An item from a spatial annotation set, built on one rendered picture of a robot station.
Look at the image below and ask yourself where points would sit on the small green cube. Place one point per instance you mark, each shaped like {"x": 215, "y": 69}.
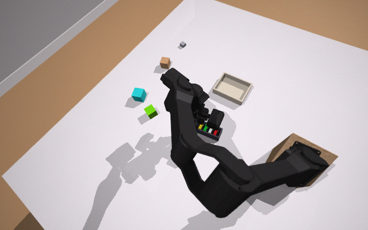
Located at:
{"x": 151, "y": 112}

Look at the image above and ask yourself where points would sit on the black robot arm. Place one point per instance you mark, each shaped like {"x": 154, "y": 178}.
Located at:
{"x": 232, "y": 181}

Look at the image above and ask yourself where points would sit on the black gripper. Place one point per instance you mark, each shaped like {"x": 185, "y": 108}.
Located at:
{"x": 214, "y": 119}

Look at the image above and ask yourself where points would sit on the cyan cube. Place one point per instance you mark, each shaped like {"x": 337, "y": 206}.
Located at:
{"x": 139, "y": 94}

